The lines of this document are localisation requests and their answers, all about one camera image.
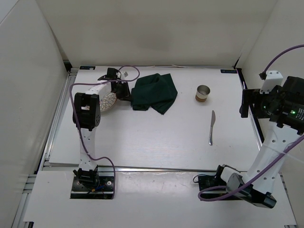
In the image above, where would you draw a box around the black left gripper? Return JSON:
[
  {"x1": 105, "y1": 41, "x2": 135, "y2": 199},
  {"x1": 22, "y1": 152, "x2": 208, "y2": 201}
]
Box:
[{"x1": 113, "y1": 81, "x2": 133, "y2": 102}]

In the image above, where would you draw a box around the dark green cloth napkin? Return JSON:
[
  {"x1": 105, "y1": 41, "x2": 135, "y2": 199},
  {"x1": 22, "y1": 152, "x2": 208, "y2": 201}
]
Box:
[{"x1": 131, "y1": 73, "x2": 178, "y2": 115}]

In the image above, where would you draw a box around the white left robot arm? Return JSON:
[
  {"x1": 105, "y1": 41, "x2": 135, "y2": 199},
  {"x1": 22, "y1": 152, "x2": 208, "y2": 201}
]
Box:
[{"x1": 70, "y1": 67, "x2": 131, "y2": 191}]

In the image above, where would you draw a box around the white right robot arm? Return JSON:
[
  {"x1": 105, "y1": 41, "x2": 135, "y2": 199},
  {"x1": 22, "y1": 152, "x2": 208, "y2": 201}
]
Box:
[{"x1": 213, "y1": 76, "x2": 304, "y2": 209}]

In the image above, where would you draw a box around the floral patterned ceramic plate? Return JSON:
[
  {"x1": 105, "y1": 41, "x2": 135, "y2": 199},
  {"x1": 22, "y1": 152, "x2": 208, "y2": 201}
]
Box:
[{"x1": 100, "y1": 92, "x2": 117, "y2": 112}]

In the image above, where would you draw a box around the metal cup with cork base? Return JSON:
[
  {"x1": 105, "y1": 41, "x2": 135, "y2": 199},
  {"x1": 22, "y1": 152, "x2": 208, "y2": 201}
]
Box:
[{"x1": 195, "y1": 85, "x2": 210, "y2": 103}]

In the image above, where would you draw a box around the silver table knife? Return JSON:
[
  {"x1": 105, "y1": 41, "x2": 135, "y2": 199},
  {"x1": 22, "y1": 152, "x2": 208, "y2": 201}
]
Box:
[{"x1": 209, "y1": 110, "x2": 216, "y2": 146}]

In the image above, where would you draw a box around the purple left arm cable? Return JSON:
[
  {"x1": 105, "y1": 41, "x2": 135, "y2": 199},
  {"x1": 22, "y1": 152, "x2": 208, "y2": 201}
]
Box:
[{"x1": 69, "y1": 65, "x2": 141, "y2": 199}]

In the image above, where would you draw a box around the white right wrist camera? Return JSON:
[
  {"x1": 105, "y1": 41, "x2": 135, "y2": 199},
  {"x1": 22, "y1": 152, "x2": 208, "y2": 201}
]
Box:
[{"x1": 259, "y1": 70, "x2": 283, "y2": 94}]

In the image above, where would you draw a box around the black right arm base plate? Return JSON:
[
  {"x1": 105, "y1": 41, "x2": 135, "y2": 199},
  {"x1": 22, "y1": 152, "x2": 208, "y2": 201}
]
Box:
[{"x1": 192, "y1": 174, "x2": 245, "y2": 201}]

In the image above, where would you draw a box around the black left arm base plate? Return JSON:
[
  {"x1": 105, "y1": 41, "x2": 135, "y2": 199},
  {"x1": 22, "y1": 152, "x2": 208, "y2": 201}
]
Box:
[{"x1": 70, "y1": 168, "x2": 115, "y2": 200}]

